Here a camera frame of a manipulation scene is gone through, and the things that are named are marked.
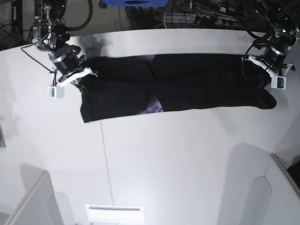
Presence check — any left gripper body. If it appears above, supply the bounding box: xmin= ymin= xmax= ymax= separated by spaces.
xmin=241 ymin=44 xmax=295 ymax=81

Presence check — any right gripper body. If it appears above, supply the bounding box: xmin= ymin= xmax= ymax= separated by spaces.
xmin=49 ymin=44 xmax=98 ymax=86

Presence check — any black T-shirt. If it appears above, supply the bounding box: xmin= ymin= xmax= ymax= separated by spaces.
xmin=80 ymin=54 xmax=277 ymax=122

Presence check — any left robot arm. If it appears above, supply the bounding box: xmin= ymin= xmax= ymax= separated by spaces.
xmin=241 ymin=0 xmax=300 ymax=90

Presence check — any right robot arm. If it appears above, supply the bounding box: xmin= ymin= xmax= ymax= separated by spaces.
xmin=32 ymin=0 xmax=95 ymax=89

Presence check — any blue box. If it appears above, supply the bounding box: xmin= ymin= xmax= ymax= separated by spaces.
xmin=104 ymin=0 xmax=169 ymax=7

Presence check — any white power strip with plugs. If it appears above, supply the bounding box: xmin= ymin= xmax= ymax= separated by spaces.
xmin=163 ymin=13 xmax=239 ymax=27

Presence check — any black keyboard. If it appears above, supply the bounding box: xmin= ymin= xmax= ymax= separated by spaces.
xmin=287 ymin=162 xmax=300 ymax=187

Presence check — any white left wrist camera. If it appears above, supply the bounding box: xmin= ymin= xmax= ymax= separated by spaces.
xmin=271 ymin=76 xmax=286 ymax=90

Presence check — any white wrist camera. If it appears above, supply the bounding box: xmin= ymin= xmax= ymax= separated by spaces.
xmin=271 ymin=76 xmax=286 ymax=90
xmin=48 ymin=85 xmax=65 ymax=99

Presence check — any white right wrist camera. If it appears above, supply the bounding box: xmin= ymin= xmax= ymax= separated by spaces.
xmin=48 ymin=85 xmax=65 ymax=99

